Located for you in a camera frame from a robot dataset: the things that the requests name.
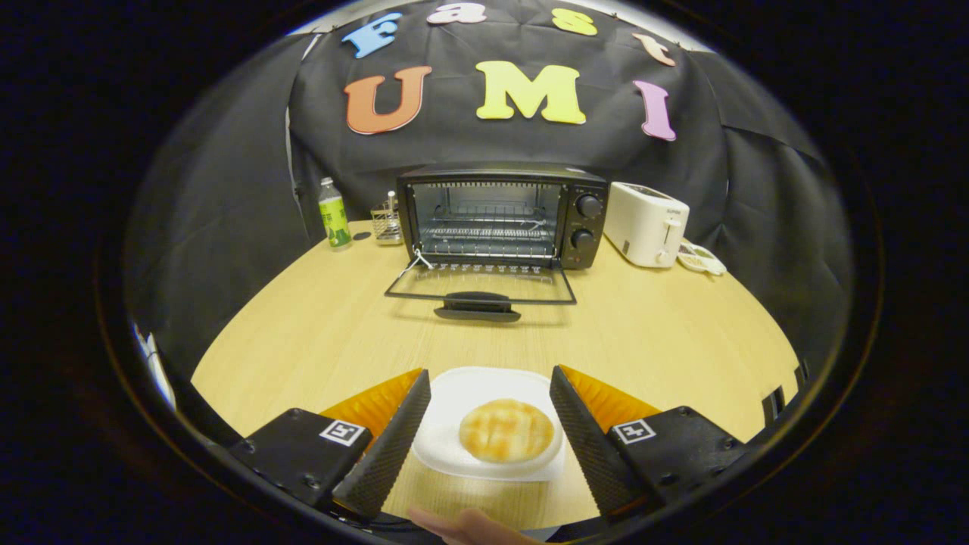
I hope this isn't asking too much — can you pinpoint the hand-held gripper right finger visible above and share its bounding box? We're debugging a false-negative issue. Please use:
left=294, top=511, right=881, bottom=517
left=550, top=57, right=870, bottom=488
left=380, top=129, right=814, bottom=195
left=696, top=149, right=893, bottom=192
left=549, top=364, right=758, bottom=523

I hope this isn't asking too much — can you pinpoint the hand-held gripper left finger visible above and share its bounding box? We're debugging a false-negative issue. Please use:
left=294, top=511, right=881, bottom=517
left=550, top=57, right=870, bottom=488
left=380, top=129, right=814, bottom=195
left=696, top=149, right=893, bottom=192
left=227, top=368, right=432, bottom=523

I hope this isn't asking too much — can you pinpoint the round golden bread bun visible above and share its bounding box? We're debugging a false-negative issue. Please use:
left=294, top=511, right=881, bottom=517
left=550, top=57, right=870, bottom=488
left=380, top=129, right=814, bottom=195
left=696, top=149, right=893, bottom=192
left=459, top=398, right=556, bottom=464

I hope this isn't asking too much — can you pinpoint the black toaster oven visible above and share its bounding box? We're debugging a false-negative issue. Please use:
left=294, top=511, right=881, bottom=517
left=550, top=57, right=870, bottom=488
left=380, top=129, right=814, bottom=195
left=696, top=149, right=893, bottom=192
left=383, top=163, right=611, bottom=324

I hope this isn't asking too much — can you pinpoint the white pop-up toaster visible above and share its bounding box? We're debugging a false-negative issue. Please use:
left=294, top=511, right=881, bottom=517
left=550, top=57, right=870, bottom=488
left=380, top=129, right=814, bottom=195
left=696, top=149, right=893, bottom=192
left=603, top=182, right=691, bottom=269

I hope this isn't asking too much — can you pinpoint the white square plate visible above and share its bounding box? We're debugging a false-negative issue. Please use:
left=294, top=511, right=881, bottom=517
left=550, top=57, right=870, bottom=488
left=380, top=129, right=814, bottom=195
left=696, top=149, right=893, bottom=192
left=411, top=366, right=567, bottom=483

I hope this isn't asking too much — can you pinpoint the white divided condiment dish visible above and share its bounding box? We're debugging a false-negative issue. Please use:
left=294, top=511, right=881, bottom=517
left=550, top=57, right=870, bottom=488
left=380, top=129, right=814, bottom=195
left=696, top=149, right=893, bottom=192
left=676, top=241, right=728, bottom=276

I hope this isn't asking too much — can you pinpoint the green label drink bottle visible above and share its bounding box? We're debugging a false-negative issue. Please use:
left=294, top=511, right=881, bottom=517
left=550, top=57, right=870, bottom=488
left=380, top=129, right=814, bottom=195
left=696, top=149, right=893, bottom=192
left=318, top=177, right=353, bottom=251

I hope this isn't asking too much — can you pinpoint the small wire rack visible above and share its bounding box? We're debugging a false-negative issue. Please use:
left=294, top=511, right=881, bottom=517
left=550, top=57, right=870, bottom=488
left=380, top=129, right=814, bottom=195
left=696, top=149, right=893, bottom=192
left=370, top=191, right=404, bottom=246

